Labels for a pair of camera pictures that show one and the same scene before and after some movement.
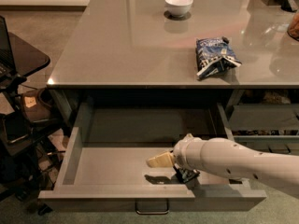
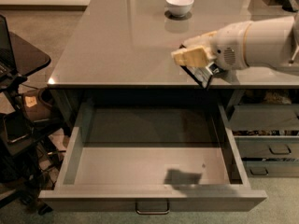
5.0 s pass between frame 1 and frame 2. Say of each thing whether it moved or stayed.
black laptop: stayed
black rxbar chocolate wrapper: moved
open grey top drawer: stayed
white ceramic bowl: stayed
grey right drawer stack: stayed
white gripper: moved
